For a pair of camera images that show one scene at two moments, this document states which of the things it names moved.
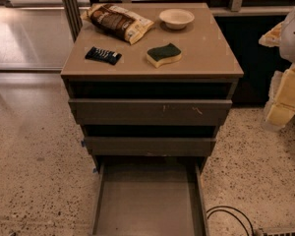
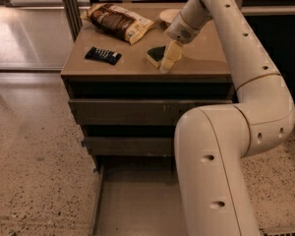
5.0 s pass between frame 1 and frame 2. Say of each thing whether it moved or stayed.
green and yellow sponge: stayed
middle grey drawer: stayed
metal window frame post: stayed
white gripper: moved
